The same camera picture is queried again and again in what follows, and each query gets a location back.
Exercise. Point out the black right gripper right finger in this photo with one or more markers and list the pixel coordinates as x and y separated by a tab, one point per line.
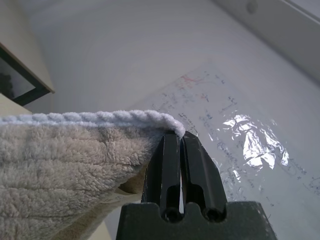
197	170

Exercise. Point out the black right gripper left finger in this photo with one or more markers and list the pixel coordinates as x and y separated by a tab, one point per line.
167	170

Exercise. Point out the beige towel with white trim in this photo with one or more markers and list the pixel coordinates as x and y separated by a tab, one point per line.
62	162

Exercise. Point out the whiteboard sheet with handwriting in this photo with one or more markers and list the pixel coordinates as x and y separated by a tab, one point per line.
225	112

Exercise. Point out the white wall rail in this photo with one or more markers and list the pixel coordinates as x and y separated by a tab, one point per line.
275	25

